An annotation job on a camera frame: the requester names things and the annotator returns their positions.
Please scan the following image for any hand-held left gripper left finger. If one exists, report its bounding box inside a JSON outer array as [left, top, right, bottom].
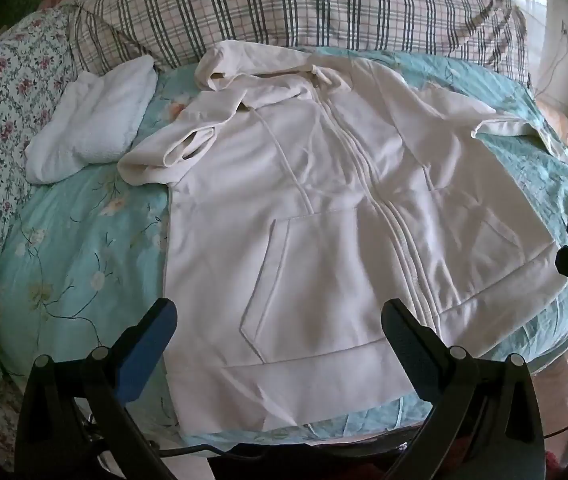
[[14, 298, 215, 480]]

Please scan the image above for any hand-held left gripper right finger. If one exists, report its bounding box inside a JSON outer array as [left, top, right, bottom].
[[380, 298, 548, 480]]

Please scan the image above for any cream zip hoodie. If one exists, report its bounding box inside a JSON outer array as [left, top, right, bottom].
[[118, 40, 568, 433]]

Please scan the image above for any teal floral blanket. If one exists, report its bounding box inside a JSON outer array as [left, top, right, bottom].
[[0, 45, 568, 456]]

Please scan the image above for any folded white towel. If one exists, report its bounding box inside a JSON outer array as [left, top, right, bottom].
[[25, 56, 157, 184]]

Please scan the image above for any plaid quilt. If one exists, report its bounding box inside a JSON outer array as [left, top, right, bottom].
[[69, 0, 532, 85]]

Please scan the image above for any white wall cable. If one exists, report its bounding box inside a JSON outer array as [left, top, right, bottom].
[[536, 20, 568, 98]]

